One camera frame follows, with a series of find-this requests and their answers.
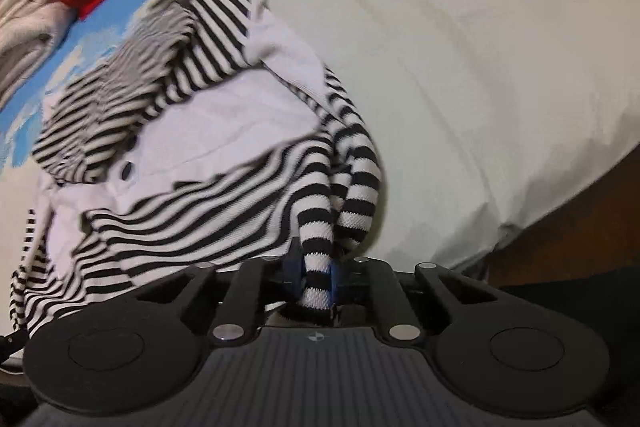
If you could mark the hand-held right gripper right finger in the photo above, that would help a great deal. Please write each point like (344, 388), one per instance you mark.
(340, 279)

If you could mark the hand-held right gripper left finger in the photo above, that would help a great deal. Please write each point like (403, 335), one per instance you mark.
(291, 276)

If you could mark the striped shirt with white vest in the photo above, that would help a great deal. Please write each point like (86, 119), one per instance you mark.
(200, 132)

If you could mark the blue floral bed sheet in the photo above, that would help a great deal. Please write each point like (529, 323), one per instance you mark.
(450, 57)

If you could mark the cream folded blanket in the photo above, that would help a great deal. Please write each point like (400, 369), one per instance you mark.
(25, 32)

